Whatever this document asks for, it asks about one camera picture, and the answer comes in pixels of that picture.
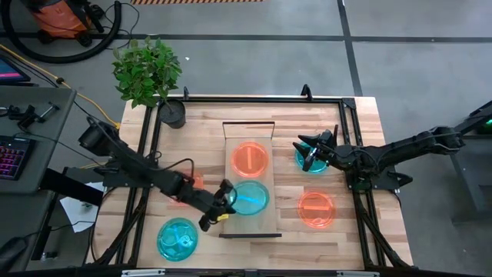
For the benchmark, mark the black computer monitor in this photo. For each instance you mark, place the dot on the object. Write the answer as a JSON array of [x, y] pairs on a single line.
[[11, 71]]

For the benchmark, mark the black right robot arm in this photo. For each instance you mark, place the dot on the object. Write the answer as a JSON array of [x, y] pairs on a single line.
[[403, 150]]

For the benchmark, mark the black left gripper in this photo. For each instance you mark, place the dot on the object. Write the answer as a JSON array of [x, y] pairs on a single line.
[[211, 211]]

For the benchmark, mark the black clamp tool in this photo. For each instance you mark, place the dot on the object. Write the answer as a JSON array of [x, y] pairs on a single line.
[[27, 117]]

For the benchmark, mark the white paper sheet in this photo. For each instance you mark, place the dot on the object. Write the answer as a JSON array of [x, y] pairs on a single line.
[[77, 215]]

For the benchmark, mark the black computer mouse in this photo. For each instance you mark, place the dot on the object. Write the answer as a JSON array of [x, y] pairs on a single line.
[[11, 254]]

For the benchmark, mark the black flat beam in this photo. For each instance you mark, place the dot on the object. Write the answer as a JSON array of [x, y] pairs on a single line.
[[69, 186]]

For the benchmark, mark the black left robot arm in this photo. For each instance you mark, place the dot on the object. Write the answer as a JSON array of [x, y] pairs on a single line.
[[169, 182]]

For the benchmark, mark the silver metal bracket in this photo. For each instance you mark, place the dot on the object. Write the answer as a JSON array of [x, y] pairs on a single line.
[[142, 273], [357, 274]]

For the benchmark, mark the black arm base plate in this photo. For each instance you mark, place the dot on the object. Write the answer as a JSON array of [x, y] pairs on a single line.
[[380, 186], [111, 181]]

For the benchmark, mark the black aluminium rig frame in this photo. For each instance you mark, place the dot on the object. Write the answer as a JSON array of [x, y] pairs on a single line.
[[250, 99]]

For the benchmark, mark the black backlit keyboard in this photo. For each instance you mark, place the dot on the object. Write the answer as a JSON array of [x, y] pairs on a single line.
[[13, 157]]

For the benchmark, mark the yellow label tag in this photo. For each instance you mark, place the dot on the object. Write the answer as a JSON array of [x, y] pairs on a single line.
[[223, 217]]

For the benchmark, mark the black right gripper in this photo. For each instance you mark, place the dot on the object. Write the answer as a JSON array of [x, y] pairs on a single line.
[[332, 154]]

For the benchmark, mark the grey desk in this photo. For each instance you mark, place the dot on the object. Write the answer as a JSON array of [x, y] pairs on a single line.
[[44, 169]]

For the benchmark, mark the translucent blue plastic plate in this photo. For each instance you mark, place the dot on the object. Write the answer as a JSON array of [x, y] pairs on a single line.
[[177, 239], [320, 166], [251, 198]]

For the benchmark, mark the green plant in black pot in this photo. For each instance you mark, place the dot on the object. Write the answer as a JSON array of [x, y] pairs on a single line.
[[146, 73]]

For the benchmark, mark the black metal side stand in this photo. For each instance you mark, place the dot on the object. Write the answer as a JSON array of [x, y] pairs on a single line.
[[480, 115]]

